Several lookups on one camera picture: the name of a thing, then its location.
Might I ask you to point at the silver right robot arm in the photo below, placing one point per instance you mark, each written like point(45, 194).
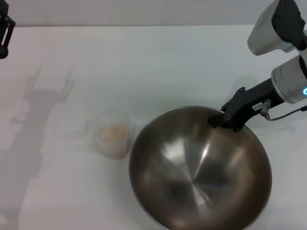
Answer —
point(286, 76)

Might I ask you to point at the stainless steel mixing bowl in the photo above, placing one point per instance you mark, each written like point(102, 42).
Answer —
point(182, 167)

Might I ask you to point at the clear plastic measuring cup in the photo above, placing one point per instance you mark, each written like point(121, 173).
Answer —
point(105, 148)

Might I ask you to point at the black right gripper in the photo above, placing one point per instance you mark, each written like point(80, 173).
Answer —
point(256, 95)

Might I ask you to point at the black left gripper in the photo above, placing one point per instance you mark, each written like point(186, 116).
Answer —
point(3, 7)

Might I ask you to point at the white rice grains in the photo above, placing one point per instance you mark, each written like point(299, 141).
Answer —
point(114, 134)

